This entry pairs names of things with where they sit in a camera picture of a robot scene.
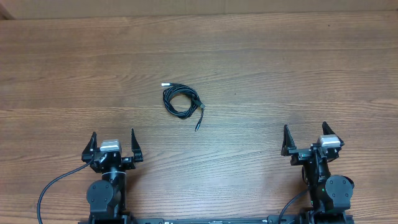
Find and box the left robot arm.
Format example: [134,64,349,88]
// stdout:
[81,132,143,224]

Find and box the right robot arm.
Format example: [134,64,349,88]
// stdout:
[277,121,354,224]

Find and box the black USB cable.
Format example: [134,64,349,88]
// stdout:
[160,82,206,133]

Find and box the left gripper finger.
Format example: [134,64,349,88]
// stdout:
[82,132,97,155]
[131,128,143,159]

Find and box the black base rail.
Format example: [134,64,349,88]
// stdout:
[77,214,355,224]

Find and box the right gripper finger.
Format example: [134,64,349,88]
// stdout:
[281,124,297,156]
[322,121,344,145]

